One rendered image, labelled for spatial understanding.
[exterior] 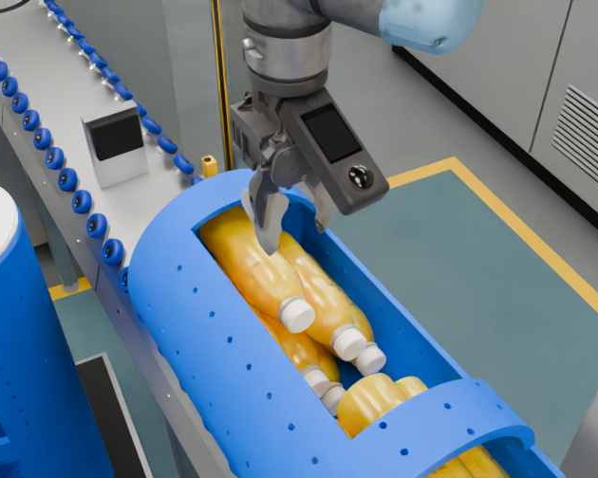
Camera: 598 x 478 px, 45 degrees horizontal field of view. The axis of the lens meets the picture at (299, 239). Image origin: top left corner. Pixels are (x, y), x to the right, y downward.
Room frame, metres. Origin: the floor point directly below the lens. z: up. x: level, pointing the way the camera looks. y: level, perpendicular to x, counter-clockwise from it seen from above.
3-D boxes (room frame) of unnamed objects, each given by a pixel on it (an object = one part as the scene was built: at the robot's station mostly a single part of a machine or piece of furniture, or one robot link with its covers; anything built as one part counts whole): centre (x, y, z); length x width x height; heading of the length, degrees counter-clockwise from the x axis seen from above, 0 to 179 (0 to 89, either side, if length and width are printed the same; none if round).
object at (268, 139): (0.57, 0.01, 1.43); 0.09 x 0.08 x 0.12; 32
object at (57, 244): (1.65, 0.77, 0.31); 0.06 x 0.06 x 0.63; 32
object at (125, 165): (1.09, 0.34, 1.00); 0.10 x 0.04 x 0.15; 122
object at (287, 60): (0.56, 0.01, 1.51); 0.08 x 0.08 x 0.05
